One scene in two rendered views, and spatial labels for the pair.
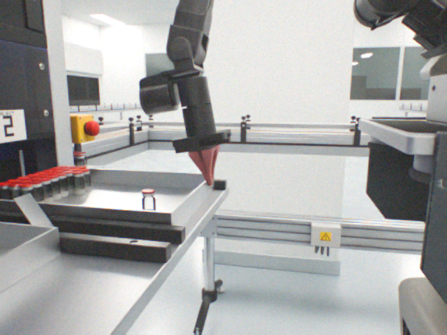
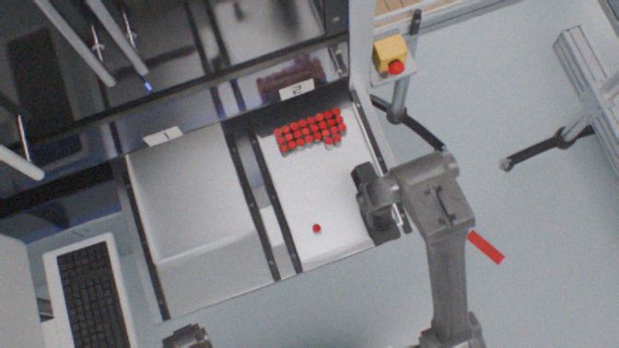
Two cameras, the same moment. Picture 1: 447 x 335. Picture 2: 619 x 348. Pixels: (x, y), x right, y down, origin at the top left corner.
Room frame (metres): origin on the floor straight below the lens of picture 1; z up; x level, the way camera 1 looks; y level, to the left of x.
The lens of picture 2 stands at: (0.44, -0.18, 2.44)
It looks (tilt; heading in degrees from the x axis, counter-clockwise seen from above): 73 degrees down; 68
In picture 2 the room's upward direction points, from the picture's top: 11 degrees counter-clockwise
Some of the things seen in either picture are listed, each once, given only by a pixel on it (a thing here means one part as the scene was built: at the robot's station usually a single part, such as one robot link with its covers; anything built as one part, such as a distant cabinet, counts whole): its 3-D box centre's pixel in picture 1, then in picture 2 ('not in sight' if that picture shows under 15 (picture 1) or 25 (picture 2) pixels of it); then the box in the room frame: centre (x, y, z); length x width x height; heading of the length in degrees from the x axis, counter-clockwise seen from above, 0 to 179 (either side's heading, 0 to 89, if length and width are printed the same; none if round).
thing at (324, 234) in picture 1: (325, 234); not in sight; (1.39, -0.44, 0.50); 0.12 x 0.05 x 0.09; 78
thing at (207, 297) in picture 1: (209, 301); (561, 142); (1.56, 0.07, 0.07); 0.50 x 0.08 x 0.14; 168
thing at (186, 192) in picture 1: (109, 193); (328, 179); (0.62, 0.21, 0.90); 0.34 x 0.26 x 0.04; 78
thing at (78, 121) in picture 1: (75, 128); (389, 51); (0.91, 0.39, 0.99); 0.08 x 0.07 x 0.07; 78
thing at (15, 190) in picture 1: (47, 185); (310, 133); (0.65, 0.34, 0.90); 0.18 x 0.02 x 0.05; 168
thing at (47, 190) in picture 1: (57, 186); (313, 140); (0.64, 0.32, 0.90); 0.18 x 0.02 x 0.05; 168
